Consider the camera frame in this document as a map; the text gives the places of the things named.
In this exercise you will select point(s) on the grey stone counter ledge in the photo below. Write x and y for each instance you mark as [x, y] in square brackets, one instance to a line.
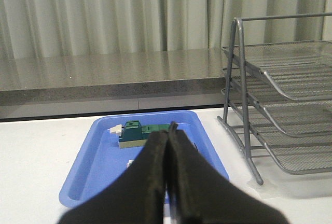
[90, 84]

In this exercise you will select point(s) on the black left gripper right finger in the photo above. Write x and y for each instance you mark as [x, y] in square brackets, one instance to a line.
[199, 194]

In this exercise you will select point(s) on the silver wire rack frame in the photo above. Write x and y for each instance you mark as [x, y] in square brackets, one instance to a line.
[235, 111]

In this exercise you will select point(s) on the mesh rack tray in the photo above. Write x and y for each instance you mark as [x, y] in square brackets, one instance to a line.
[268, 108]
[300, 71]
[294, 155]

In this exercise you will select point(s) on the blue plastic tray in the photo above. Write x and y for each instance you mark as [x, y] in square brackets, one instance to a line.
[100, 160]

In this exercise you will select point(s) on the white grey connector block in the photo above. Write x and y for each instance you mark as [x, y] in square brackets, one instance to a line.
[129, 163]

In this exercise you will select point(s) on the beige pleated curtain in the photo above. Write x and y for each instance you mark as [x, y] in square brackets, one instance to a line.
[50, 28]

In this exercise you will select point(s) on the green terminal block module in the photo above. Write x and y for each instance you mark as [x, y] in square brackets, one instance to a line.
[134, 134]

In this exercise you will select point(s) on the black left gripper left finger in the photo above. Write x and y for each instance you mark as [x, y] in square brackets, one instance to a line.
[136, 196]

